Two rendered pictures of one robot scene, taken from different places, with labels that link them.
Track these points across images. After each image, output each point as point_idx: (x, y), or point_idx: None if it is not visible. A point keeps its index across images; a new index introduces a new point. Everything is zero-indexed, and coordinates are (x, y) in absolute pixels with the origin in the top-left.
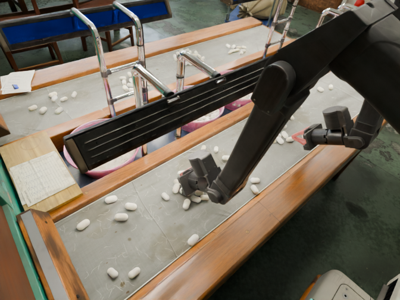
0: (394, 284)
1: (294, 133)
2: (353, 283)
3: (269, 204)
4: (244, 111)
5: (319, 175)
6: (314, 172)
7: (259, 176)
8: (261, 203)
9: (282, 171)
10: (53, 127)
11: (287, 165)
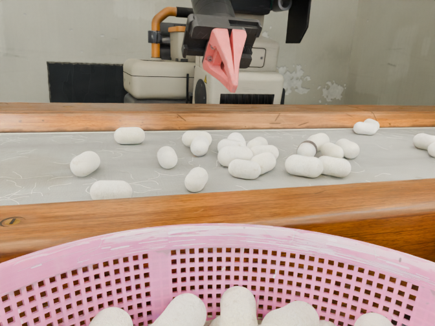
0: (224, 100)
1: (234, 72)
2: None
3: (353, 109)
4: (337, 194)
5: (216, 105)
6: (221, 107)
7: (346, 135)
8: (368, 110)
9: (282, 131)
10: None
11: (259, 132)
